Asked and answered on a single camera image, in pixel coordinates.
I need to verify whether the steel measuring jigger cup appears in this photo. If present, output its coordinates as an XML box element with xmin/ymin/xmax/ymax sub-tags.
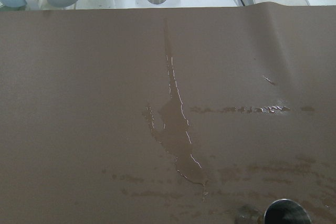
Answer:
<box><xmin>235</xmin><ymin>199</ymin><xmax>312</xmax><ymax>224</ymax></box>

